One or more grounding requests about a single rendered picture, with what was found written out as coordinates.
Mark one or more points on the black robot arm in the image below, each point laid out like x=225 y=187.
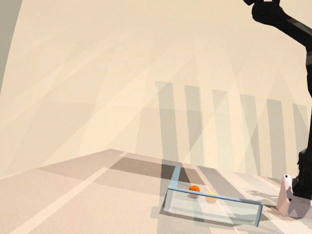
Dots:
x=270 y=13

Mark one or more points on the low clear corner walls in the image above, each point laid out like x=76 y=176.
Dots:
x=212 y=208

